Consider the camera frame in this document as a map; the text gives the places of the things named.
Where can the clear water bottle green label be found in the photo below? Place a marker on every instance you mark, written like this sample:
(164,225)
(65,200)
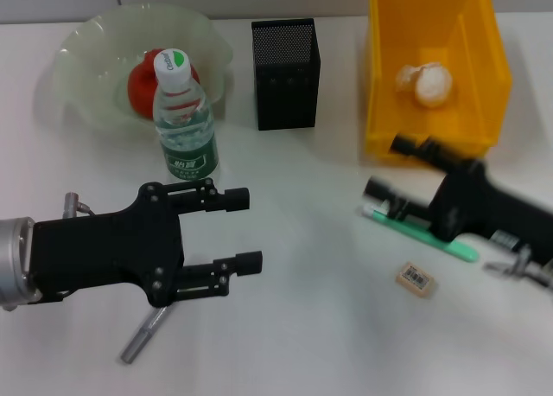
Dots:
(188,145)

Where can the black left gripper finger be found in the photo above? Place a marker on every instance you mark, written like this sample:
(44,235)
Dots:
(235,198)
(248,262)

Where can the silver marker pen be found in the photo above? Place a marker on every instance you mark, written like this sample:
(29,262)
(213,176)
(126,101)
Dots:
(140,340)

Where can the yellow plastic storage bin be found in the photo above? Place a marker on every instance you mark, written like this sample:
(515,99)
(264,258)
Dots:
(389,110)

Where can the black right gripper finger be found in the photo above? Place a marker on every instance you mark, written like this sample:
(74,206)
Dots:
(404,144)
(378,188)

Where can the beige eraser with barcode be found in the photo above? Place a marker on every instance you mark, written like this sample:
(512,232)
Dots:
(415,277)

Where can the black mesh pen holder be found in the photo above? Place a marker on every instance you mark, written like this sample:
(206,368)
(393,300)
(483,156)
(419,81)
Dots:
(285,89)

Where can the pale green glass fruit plate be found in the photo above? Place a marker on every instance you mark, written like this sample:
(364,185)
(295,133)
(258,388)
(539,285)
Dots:
(86,80)

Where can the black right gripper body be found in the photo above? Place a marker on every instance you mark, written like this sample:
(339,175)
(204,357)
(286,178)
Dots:
(475,206)

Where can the red-orange fruit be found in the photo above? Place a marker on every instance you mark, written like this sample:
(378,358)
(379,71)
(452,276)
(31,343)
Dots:
(140,89)

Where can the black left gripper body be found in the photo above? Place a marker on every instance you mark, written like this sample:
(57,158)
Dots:
(103,253)

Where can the white paper ball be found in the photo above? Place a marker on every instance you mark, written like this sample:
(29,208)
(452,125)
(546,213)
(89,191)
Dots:
(432,87)

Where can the green pen white clip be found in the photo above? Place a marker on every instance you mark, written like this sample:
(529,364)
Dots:
(415,228)

